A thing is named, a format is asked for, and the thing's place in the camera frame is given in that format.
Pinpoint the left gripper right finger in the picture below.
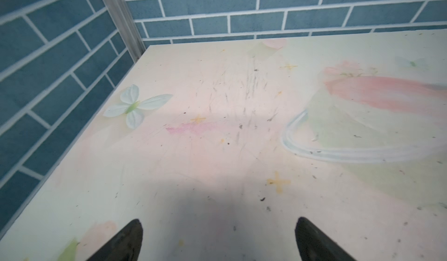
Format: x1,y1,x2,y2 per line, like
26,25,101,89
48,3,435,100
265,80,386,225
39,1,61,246
295,217,356,261

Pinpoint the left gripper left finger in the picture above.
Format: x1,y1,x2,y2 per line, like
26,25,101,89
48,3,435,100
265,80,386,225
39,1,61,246
87,219,143,261

